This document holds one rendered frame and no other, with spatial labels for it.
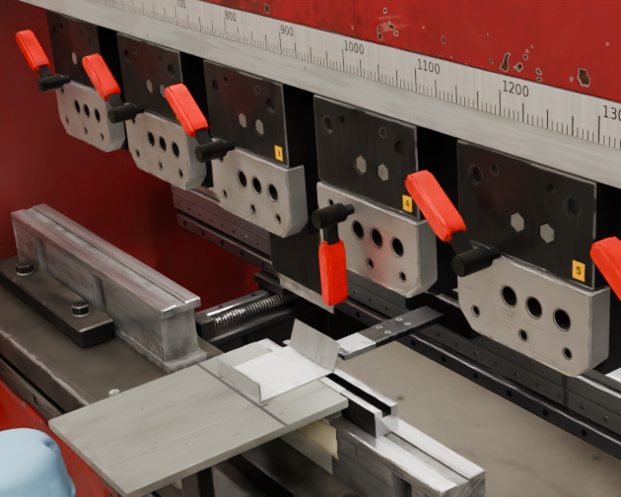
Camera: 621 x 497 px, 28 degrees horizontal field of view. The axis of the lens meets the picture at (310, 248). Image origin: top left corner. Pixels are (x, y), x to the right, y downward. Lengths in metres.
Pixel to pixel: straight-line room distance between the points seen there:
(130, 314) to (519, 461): 1.52
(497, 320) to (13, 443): 0.40
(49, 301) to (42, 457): 0.96
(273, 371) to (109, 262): 0.49
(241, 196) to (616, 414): 0.47
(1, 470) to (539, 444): 2.32
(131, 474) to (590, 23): 0.63
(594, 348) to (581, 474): 2.05
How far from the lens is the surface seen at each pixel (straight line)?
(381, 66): 1.07
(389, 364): 3.48
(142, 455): 1.26
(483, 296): 1.03
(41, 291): 1.90
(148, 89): 1.45
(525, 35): 0.93
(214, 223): 2.00
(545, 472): 3.01
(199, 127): 1.30
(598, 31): 0.88
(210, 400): 1.33
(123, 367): 1.70
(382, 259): 1.13
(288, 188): 1.23
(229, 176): 1.33
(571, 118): 0.91
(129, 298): 1.71
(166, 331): 1.65
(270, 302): 1.87
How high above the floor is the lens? 1.65
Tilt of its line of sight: 23 degrees down
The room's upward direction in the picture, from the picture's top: 4 degrees counter-clockwise
